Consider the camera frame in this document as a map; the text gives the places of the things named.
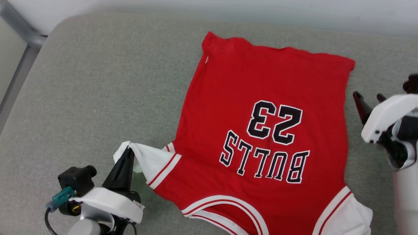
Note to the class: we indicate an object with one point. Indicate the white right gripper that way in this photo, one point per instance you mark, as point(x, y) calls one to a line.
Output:
point(388, 114)

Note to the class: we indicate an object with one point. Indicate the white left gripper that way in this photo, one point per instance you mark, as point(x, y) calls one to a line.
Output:
point(107, 202)

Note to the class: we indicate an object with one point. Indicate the red Bulls 23 jersey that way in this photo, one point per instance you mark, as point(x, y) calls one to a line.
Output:
point(228, 98)

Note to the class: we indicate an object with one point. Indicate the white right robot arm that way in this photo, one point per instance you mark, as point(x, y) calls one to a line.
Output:
point(406, 195)

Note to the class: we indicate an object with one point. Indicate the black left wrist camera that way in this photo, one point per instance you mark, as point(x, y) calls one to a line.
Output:
point(76, 179)

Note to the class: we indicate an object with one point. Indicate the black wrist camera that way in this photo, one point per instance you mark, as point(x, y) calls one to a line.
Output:
point(412, 83)
point(76, 179)

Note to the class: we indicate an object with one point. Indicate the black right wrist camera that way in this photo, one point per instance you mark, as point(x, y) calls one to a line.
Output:
point(412, 83)

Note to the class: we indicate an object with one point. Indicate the grey metal frame rail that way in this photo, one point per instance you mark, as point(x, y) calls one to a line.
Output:
point(19, 29)

